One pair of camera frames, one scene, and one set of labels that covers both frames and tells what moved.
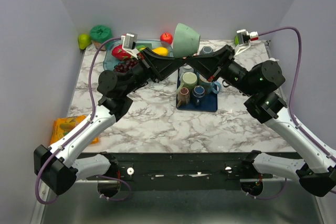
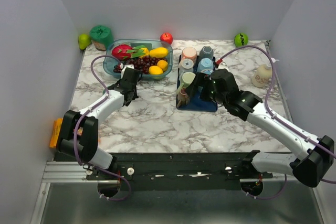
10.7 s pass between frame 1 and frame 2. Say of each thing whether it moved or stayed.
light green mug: stayed
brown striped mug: stayed
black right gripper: moved
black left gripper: moved
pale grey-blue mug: stayed
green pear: stayed
